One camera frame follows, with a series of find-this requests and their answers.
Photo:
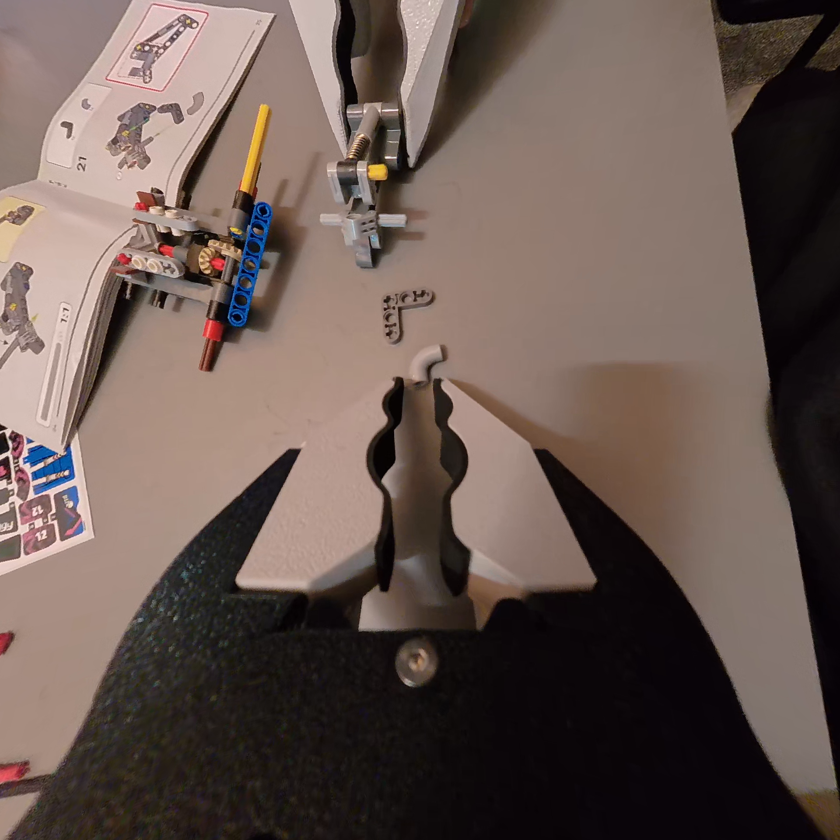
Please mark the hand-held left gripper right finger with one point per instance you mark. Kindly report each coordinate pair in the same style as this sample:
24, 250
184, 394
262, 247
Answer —
518, 525

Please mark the lego sticker sheet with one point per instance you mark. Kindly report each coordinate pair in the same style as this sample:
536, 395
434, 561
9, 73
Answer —
46, 505

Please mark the small grey bent lego connector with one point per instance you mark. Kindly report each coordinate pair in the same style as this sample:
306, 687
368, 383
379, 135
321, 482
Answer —
425, 361

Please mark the lego chassis assembly blue beam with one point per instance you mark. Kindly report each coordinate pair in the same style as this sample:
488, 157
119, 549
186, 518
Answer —
246, 262

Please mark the dark cloth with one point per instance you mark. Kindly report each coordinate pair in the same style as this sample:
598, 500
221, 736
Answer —
800, 295

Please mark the small red lego piece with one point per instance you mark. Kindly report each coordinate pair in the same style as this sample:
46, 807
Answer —
5, 642
13, 773

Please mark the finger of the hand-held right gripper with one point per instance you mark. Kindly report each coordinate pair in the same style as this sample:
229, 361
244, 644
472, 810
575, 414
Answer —
318, 46
430, 59

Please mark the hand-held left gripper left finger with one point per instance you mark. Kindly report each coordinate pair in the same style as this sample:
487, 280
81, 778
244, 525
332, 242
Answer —
315, 518

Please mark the grey L-shaped lego beam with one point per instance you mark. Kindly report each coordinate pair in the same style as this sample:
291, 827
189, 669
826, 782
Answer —
394, 315

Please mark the grey lego suspension assembly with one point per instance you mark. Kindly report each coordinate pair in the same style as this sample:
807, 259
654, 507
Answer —
358, 190

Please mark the open lego instruction booklet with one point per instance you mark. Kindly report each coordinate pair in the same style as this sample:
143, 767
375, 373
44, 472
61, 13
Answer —
131, 118

